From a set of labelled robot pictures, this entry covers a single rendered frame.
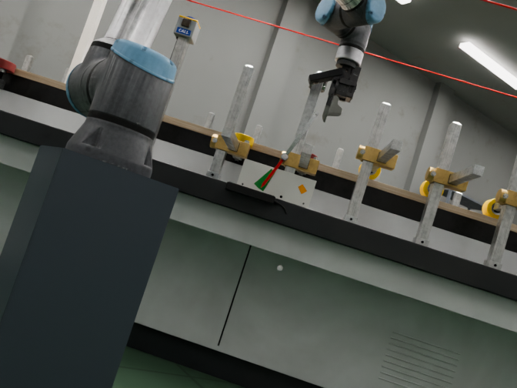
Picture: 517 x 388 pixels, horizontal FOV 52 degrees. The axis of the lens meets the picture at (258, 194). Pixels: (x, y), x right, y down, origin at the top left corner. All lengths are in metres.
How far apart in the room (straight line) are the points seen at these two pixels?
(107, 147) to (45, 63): 4.35
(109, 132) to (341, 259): 1.00
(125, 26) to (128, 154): 0.38
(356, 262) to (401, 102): 5.95
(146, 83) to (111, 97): 0.08
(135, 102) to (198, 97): 4.75
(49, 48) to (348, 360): 4.22
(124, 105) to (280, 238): 0.88
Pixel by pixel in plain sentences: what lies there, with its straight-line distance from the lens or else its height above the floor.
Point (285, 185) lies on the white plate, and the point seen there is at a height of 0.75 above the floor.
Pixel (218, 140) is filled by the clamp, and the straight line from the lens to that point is 1.87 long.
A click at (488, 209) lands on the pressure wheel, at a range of 2.21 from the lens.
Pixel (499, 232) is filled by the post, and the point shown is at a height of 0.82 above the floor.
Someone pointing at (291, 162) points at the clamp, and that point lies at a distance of 1.85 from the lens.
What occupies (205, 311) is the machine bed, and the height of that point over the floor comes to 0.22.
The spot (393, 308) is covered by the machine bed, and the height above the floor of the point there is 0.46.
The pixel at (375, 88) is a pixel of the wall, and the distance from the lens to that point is 7.38.
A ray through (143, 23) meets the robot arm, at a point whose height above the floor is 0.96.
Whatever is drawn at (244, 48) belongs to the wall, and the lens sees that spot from 6.22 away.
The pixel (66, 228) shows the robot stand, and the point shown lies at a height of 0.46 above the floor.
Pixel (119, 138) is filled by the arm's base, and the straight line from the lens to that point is 1.14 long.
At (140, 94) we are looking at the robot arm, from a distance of 1.16.
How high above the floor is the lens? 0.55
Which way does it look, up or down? 4 degrees up
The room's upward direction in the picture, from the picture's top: 18 degrees clockwise
